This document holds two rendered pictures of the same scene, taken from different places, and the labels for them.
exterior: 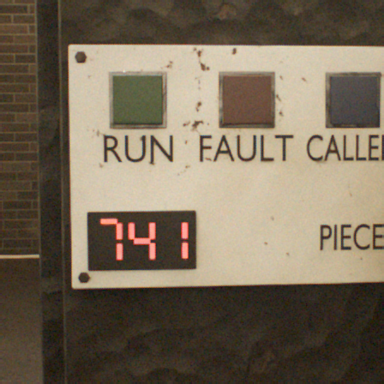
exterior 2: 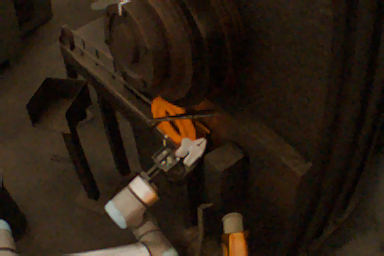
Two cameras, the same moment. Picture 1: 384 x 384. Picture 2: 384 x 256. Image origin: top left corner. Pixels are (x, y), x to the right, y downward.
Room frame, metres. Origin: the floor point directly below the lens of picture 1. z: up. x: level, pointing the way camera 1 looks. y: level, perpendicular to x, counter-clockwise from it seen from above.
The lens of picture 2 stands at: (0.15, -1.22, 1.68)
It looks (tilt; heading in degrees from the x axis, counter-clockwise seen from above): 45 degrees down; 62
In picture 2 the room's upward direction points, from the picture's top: 5 degrees counter-clockwise
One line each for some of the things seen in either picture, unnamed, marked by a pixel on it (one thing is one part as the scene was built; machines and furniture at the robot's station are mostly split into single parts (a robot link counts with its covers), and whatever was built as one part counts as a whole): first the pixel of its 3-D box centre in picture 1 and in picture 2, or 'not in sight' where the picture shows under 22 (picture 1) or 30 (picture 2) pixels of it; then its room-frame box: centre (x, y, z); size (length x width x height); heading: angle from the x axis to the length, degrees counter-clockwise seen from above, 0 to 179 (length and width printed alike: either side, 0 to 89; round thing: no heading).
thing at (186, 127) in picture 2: not in sight; (172, 123); (0.56, -0.35, 0.75); 0.18 x 0.03 x 0.18; 97
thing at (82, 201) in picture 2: not in sight; (72, 150); (0.25, 0.15, 0.36); 0.26 x 0.20 x 0.72; 131
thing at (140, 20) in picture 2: not in sight; (130, 41); (0.46, -0.36, 1.11); 0.28 x 0.06 x 0.28; 96
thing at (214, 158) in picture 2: not in sight; (226, 180); (0.60, -0.58, 0.68); 0.11 x 0.08 x 0.24; 6
